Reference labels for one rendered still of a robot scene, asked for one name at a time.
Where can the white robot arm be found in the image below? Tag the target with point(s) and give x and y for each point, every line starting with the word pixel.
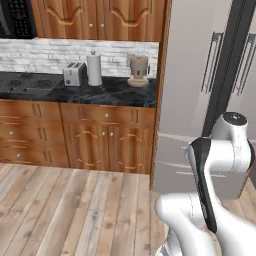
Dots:
pixel 230 156

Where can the wooden base cupboards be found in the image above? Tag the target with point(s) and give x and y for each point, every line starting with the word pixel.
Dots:
pixel 83 136

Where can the white paper towel roll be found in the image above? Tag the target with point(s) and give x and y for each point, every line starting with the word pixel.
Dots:
pixel 94 70

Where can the silver fridge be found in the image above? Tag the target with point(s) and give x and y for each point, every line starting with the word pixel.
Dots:
pixel 186 83

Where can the white toaster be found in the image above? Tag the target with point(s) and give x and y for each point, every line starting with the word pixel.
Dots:
pixel 74 74

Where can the black hob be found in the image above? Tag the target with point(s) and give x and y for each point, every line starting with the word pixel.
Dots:
pixel 26 83

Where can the black microwave oven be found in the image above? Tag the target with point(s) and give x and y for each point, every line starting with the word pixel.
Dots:
pixel 16 16

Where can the wooden wall cupboards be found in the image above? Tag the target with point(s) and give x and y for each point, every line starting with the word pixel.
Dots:
pixel 100 18

